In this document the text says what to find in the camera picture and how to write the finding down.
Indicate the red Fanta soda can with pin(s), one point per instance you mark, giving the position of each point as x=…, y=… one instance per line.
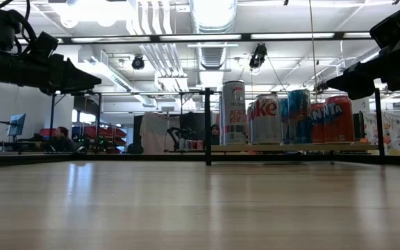
x=340, y=121
x=318, y=125

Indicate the red blue shelving cart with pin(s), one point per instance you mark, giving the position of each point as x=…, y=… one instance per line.
x=116, y=133

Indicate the silver Diet Coke can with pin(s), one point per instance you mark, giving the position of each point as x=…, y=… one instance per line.
x=267, y=125
x=249, y=125

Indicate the silver ceiling air duct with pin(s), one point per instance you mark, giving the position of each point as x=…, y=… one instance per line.
x=214, y=21

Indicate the black background rack frame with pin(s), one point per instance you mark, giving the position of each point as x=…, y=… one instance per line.
x=51, y=118

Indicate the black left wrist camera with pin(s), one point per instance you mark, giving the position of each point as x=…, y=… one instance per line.
x=43, y=43

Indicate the small background red can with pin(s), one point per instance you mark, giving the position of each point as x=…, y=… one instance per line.
x=198, y=144

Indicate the floral cloth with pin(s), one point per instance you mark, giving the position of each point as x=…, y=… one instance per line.
x=396, y=133

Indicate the wooden shelf board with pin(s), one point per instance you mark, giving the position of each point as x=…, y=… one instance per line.
x=307, y=147

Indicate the white hanging cloth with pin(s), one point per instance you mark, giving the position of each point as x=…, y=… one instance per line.
x=156, y=133

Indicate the computer monitor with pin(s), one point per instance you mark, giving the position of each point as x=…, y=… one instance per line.
x=16, y=125

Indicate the white Celsius can green palm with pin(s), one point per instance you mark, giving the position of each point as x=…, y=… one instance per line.
x=234, y=118

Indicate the black metal table frame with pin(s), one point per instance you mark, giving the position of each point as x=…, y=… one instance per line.
x=30, y=160

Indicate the black ceiling mounted camera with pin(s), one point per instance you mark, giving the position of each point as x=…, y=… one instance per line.
x=137, y=62
x=321, y=87
x=258, y=55

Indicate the person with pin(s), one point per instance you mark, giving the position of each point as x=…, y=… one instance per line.
x=215, y=134
x=62, y=140

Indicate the red storage bin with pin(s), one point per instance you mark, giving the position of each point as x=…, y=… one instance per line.
x=46, y=132

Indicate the black hanging cloth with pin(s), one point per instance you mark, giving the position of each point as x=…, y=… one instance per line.
x=193, y=123

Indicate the black background robot arm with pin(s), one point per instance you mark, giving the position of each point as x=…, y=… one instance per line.
x=177, y=133

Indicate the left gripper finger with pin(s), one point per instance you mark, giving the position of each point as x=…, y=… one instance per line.
x=75, y=89
x=78, y=76

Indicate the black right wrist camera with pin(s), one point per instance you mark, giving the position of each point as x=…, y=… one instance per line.
x=396, y=24

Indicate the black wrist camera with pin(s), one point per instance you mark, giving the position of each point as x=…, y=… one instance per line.
x=396, y=24
x=43, y=43

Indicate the grey hanging box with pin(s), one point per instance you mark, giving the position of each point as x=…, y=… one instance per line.
x=85, y=106

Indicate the black shelf side rail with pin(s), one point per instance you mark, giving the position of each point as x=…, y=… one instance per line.
x=207, y=125
x=379, y=121

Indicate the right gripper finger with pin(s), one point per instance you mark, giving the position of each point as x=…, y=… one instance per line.
x=361, y=94
x=354, y=78

